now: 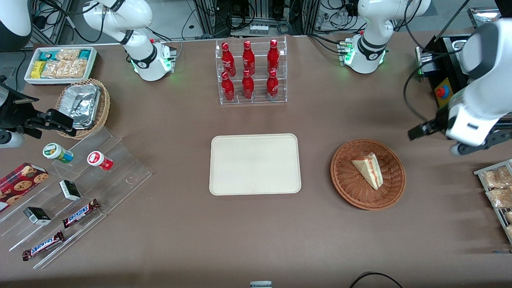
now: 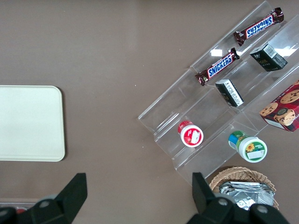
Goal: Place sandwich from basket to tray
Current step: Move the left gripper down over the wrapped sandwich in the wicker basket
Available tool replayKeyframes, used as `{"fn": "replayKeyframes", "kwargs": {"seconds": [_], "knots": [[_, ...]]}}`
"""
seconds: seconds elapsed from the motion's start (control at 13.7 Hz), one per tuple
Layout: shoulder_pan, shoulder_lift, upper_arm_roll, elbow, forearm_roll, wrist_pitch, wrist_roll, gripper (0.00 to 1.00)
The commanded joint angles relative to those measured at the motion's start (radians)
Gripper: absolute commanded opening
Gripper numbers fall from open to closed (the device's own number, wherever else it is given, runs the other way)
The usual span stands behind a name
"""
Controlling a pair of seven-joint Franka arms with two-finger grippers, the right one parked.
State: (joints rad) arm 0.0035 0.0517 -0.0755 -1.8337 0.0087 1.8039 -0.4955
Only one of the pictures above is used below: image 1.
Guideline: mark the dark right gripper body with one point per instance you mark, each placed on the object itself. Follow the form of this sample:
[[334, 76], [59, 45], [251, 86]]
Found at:
[[15, 112]]

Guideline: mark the triangle sandwich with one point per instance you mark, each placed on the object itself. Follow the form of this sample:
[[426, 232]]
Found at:
[[370, 172]]

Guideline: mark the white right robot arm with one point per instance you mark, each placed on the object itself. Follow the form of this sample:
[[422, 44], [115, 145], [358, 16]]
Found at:
[[144, 60]]

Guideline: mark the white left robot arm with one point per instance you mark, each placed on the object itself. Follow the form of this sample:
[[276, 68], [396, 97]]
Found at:
[[367, 44]]

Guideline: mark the tan wicker basket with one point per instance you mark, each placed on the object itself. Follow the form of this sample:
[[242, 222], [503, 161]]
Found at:
[[103, 108]]

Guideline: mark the round brown wicker basket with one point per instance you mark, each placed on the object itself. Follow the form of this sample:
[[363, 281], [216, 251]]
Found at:
[[348, 180]]

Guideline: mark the tray of packaged snacks right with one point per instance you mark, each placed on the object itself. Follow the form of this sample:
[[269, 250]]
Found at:
[[496, 212]]

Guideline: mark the beige plastic tray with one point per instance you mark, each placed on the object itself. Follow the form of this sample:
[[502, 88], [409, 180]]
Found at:
[[255, 164]]

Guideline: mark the aluminium foil container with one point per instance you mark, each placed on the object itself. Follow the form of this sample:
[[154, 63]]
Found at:
[[80, 104]]

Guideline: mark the green lid cup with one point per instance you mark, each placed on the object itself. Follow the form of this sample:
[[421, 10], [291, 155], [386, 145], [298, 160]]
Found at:
[[56, 152]]

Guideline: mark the yellow emergency stop button box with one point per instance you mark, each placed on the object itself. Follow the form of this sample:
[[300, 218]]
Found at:
[[444, 92]]

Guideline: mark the white plastic snack bin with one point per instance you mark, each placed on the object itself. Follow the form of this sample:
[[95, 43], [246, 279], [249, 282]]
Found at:
[[28, 78]]

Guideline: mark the yellow snack packet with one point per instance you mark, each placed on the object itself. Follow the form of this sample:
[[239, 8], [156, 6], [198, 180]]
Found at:
[[38, 69]]

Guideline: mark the red lid cup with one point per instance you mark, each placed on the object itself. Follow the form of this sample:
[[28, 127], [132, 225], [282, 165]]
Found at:
[[98, 159]]

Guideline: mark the clear bag of crackers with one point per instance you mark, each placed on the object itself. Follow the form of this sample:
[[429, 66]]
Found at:
[[64, 68], [68, 54]]

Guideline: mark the red cookie box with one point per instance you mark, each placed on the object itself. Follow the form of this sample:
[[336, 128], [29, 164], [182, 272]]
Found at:
[[20, 184]]

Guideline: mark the black control box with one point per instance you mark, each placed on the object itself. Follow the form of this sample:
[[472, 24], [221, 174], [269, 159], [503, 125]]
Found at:
[[448, 60]]

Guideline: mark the clear bag of pastry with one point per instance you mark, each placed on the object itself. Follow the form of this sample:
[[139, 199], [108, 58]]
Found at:
[[509, 218], [496, 178], [500, 197]]

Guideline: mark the teal snack packet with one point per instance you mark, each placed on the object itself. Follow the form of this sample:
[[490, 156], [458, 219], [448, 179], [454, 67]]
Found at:
[[84, 53], [48, 55]]

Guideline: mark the small black carton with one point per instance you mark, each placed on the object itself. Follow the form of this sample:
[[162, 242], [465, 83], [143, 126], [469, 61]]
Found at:
[[36, 216], [70, 190]]

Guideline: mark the clear acrylic stepped display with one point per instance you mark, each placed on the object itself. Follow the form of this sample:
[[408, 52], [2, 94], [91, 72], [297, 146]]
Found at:
[[120, 176]]

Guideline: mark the snickers chocolate bar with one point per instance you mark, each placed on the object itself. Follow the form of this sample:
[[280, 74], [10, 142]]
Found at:
[[42, 246], [80, 213]]

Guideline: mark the shiny metal container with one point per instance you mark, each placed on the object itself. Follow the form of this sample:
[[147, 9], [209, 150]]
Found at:
[[482, 16]]

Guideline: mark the red cola bottle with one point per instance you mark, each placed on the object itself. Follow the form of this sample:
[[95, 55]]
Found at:
[[248, 86], [248, 59], [273, 56], [272, 85], [228, 88], [227, 60]]

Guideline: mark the clear acrylic bottle rack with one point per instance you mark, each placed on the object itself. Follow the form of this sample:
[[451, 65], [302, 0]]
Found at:
[[256, 98]]

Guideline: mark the white power strip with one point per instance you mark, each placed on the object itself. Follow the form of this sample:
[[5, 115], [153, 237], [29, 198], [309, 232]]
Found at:
[[258, 29]]

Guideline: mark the small grey device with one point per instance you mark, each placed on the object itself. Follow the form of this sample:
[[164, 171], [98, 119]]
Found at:
[[260, 284]]

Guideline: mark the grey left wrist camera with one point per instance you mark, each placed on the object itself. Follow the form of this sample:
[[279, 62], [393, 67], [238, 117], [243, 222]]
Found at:
[[464, 149]]

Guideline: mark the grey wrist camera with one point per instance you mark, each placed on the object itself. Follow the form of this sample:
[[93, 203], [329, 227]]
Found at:
[[464, 149], [11, 140]]

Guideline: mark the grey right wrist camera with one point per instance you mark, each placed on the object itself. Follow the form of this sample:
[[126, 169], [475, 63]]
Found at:
[[11, 140]]

